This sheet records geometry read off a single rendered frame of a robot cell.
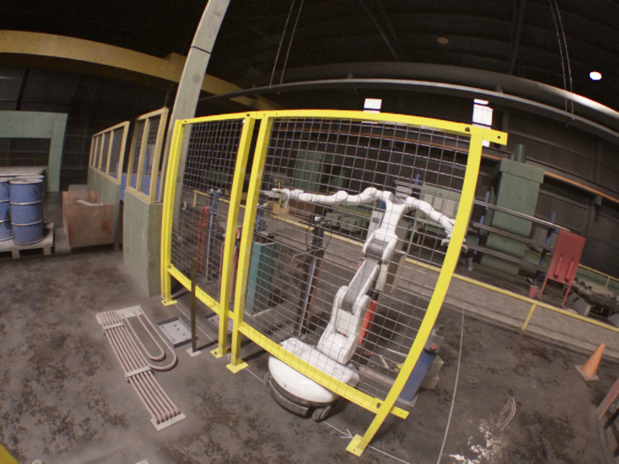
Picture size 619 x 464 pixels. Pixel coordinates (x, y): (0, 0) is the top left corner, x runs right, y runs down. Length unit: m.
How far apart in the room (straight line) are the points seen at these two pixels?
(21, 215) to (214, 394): 3.54
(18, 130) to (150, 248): 8.73
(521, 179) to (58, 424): 10.71
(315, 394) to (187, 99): 2.79
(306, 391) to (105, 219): 3.63
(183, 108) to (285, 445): 2.96
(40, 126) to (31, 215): 6.56
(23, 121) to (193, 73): 8.54
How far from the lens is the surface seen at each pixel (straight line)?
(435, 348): 1.84
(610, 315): 9.66
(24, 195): 4.25
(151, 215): 2.65
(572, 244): 7.82
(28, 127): 10.64
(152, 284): 2.91
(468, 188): 1.04
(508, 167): 9.66
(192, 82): 2.90
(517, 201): 9.60
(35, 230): 4.39
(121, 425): 1.81
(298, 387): 1.60
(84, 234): 4.23
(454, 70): 10.19
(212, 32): 3.17
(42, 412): 2.04
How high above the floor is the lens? 1.48
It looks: 12 degrees down
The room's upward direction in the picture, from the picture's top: 11 degrees clockwise
